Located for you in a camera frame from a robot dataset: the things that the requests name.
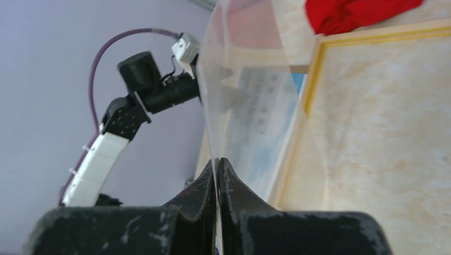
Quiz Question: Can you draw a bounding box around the yellow wooden photo frame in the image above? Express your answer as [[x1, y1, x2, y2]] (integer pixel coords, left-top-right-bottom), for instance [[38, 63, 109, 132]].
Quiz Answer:
[[269, 18, 450, 209]]

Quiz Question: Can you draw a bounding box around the building and sky photo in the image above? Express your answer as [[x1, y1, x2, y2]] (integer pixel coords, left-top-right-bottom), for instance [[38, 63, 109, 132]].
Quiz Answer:
[[225, 67, 306, 201]]

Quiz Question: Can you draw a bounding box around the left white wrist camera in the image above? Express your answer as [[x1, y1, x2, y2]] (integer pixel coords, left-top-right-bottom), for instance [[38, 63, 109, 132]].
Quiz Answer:
[[171, 33, 200, 79]]

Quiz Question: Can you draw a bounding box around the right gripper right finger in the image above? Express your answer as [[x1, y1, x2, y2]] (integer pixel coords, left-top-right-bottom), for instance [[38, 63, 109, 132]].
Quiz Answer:
[[218, 158, 392, 254]]

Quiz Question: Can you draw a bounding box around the red crumpled cloth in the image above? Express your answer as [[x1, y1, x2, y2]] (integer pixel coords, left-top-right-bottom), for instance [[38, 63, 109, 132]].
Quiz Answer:
[[305, 0, 423, 36]]

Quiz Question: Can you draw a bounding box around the clear plastic sheet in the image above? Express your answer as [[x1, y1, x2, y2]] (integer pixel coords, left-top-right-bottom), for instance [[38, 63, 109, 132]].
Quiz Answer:
[[198, 1, 326, 210]]

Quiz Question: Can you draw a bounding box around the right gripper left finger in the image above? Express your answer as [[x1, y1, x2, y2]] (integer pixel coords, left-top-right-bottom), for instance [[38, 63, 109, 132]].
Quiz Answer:
[[22, 164, 216, 255]]

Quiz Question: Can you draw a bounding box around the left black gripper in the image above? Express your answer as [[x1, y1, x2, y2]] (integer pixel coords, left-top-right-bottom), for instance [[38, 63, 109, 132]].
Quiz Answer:
[[117, 51, 200, 114]]

